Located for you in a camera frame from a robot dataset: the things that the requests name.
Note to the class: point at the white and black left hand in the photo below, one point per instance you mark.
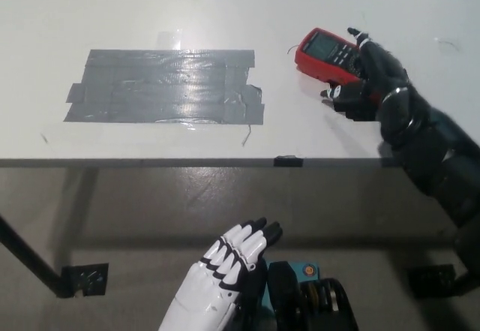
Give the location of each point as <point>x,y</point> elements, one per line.
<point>210,286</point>

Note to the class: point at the black right hand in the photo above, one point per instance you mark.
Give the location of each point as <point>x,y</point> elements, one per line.
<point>390,83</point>

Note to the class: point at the red digital multimeter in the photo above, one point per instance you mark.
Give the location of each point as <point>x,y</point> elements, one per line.
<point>322,49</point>

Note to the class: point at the small black tape piece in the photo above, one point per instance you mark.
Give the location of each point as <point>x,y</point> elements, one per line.
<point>288,161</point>

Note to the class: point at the black metal table leg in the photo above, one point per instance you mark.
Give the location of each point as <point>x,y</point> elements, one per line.
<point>22,250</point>

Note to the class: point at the grey duct tape patch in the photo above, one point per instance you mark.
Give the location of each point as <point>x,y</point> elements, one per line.
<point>161,87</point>

